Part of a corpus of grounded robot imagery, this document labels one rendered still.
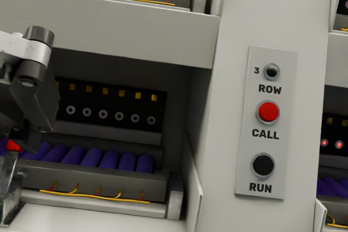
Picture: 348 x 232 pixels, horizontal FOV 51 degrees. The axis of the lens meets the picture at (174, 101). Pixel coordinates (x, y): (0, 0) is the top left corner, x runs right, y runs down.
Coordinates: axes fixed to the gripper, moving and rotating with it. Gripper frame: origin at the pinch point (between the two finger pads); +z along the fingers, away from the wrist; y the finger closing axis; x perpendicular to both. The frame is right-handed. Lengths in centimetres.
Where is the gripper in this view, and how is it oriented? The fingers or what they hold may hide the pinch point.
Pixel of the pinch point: (2, 122)
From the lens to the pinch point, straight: 30.9
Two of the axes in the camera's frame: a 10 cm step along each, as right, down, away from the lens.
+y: 9.9, 1.3, 0.5
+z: -1.0, 3.3, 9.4
